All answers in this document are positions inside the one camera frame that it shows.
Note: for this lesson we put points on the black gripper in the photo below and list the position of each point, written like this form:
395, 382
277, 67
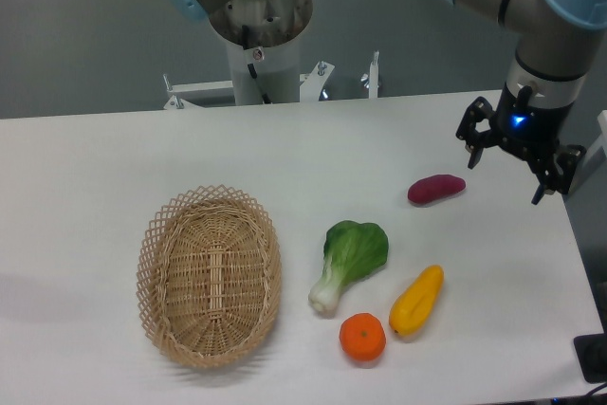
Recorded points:
526, 125

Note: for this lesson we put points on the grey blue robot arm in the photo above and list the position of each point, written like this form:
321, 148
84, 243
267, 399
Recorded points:
558, 43

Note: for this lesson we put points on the purple sweet potato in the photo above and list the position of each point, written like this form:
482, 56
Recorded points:
434, 188

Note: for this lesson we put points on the green bok choy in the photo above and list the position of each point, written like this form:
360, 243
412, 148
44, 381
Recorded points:
352, 251

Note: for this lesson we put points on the black device at edge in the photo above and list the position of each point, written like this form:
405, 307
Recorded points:
591, 353

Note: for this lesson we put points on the orange tangerine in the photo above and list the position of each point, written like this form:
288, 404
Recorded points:
362, 337

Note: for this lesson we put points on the woven wicker basket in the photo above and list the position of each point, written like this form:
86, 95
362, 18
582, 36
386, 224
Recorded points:
209, 277

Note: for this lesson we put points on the white frame at right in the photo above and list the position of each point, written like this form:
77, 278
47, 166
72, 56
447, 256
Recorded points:
594, 157

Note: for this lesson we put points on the white metal base frame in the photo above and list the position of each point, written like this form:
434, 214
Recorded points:
310, 88

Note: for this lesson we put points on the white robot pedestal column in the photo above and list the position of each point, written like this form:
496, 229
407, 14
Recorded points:
262, 40

